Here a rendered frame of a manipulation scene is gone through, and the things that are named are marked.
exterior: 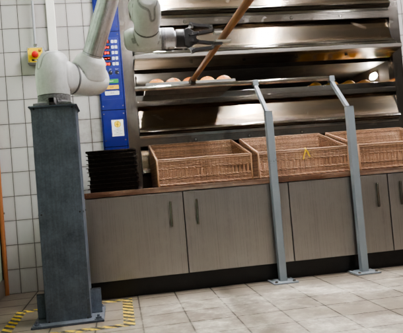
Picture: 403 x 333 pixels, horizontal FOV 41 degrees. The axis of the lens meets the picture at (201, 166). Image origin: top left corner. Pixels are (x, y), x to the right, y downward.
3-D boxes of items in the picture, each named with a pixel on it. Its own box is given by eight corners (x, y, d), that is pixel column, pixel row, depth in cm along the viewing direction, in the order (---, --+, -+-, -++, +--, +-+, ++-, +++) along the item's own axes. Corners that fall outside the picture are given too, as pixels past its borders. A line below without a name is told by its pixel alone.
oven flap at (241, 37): (133, 55, 352) (131, 30, 359) (391, 43, 379) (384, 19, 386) (133, 51, 348) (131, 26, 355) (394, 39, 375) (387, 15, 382)
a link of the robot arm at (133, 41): (161, 57, 229) (162, 37, 217) (124, 59, 227) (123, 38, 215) (158, 36, 234) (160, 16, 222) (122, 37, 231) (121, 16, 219)
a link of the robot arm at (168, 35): (160, 52, 231) (174, 51, 232) (162, 47, 222) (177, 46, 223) (159, 31, 231) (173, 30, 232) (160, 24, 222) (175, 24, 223)
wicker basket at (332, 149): (240, 180, 358) (237, 138, 359) (322, 173, 366) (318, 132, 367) (258, 178, 310) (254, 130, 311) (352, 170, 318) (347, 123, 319)
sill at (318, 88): (136, 103, 357) (135, 97, 357) (391, 88, 385) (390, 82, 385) (136, 102, 351) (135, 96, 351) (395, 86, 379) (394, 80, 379)
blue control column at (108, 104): (115, 250, 532) (98, 33, 539) (132, 248, 534) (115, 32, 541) (114, 283, 341) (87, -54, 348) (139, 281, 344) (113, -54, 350)
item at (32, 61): (29, 65, 342) (28, 49, 343) (45, 65, 344) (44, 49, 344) (27, 63, 335) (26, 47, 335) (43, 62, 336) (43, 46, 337)
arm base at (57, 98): (31, 105, 246) (30, 92, 246) (37, 111, 268) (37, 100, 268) (72, 102, 249) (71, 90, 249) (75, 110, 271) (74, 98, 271)
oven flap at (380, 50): (135, 59, 337) (134, 70, 357) (402, 45, 365) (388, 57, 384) (134, 55, 338) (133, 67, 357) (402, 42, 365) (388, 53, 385)
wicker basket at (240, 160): (150, 187, 348) (146, 145, 349) (236, 180, 358) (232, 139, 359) (156, 187, 300) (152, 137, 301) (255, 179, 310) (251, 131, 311)
